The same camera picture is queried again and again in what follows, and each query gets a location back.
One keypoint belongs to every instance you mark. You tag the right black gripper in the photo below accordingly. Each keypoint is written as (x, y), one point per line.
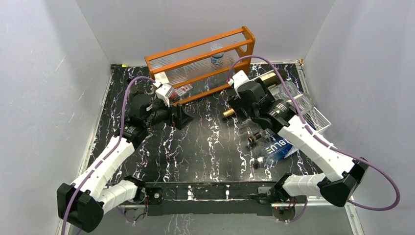
(236, 103)

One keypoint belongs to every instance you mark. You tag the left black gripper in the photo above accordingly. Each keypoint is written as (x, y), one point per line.
(181, 119)

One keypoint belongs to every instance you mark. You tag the brown wine bottle silver cap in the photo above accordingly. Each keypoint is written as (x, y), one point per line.
(133, 89)

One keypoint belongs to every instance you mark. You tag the clear glass bottle black cap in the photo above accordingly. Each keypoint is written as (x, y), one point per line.
(305, 103)

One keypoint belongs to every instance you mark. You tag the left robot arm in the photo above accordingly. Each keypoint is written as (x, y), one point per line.
(107, 162)

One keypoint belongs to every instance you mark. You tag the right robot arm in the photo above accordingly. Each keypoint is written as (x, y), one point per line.
(340, 175)

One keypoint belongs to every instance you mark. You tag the gold capped dark bottle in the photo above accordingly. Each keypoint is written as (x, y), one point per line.
(228, 113)

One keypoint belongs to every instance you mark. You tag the dark green wine bottle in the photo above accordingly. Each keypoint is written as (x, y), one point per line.
(270, 79)

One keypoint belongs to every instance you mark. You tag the orange wooden shelf rack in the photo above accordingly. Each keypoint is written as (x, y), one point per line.
(190, 64)

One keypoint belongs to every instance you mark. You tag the blue square glass bottle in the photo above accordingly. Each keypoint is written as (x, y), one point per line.
(273, 153)

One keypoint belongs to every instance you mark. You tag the marker pen pack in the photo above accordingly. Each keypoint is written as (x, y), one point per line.
(182, 92)

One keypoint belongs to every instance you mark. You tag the white red small box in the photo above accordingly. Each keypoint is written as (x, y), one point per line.
(161, 77)

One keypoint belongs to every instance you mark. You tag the small blue labelled jar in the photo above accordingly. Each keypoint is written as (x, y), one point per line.
(217, 58)

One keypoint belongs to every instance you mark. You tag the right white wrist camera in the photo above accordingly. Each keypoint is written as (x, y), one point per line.
(237, 80)

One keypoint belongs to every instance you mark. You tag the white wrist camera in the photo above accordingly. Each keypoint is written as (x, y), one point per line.
(164, 92)
(237, 80)

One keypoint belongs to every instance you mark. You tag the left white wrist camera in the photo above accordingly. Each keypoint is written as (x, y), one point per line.
(164, 92)

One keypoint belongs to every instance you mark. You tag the white wire wine rack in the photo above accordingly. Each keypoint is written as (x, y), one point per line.
(317, 120)

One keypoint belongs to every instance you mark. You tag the black metal base rail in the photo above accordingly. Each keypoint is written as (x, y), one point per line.
(214, 198)

